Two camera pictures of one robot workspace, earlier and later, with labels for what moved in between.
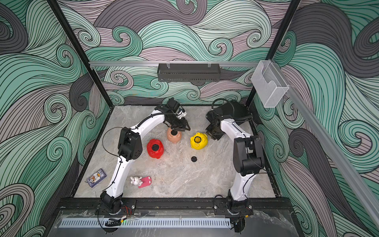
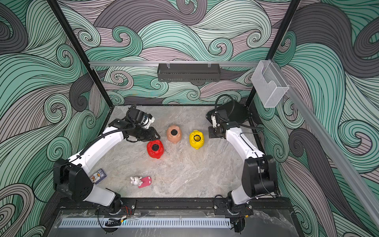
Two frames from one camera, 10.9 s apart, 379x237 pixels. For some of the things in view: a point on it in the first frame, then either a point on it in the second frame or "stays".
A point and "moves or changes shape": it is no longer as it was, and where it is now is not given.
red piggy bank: x=155 y=148 stays
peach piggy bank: x=173 y=138 stays
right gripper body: x=215 y=134 stays
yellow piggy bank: x=199 y=141 moves or changes shape
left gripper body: x=177 y=124 -> x=144 y=135
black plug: x=155 y=147 stays
